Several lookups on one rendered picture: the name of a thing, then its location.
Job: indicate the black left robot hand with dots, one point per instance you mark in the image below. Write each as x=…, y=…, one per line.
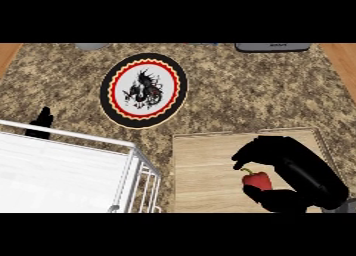
x=41, y=125

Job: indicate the dark grey flat appliance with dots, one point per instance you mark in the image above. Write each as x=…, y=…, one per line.
x=273, y=47

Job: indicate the grey rounded object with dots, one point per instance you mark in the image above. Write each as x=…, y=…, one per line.
x=91, y=46

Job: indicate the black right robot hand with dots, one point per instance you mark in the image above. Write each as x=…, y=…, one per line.
x=302, y=173

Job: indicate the red bell pepper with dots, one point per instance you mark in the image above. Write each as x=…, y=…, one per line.
x=256, y=180

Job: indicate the black rimmed dragon plate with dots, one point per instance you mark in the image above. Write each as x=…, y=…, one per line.
x=143, y=90

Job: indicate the pale wooden tray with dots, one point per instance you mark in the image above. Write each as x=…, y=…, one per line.
x=209, y=173

